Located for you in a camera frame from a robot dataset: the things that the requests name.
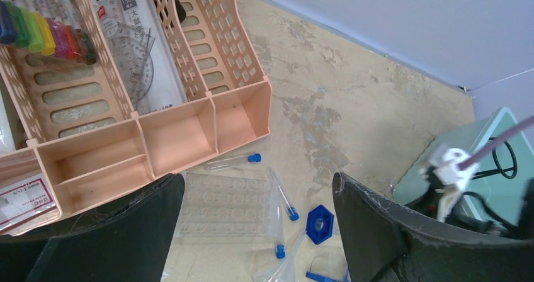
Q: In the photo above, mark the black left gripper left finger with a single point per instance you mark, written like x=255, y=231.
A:
x=127, y=239

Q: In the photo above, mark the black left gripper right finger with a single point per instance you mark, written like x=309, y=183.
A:
x=386, y=241

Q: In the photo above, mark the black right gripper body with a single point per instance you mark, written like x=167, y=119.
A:
x=428, y=204

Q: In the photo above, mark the blue hexagonal plastic piece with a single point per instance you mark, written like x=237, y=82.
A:
x=320, y=224

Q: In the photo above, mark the clear plastic funnel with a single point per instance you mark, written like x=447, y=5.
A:
x=284, y=269

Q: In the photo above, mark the clear test tube rack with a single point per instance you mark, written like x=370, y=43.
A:
x=222, y=206

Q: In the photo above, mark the blue-capped test tube angled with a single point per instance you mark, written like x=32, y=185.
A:
x=288, y=206

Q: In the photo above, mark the labelled bag in organizer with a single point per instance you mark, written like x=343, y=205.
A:
x=24, y=197

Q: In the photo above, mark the blue-capped test tube beside rack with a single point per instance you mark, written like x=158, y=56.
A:
x=278, y=229

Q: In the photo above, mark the peach plastic desk organizer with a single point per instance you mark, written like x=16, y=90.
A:
x=228, y=106

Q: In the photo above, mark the blue-capped test tube by organizer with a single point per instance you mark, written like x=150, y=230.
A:
x=231, y=162

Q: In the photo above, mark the clear protractor ruler set pack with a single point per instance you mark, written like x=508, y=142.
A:
x=141, y=53

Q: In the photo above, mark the colourful marker pen pack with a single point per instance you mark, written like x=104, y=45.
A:
x=47, y=27

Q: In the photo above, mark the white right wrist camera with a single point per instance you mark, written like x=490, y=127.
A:
x=445, y=163

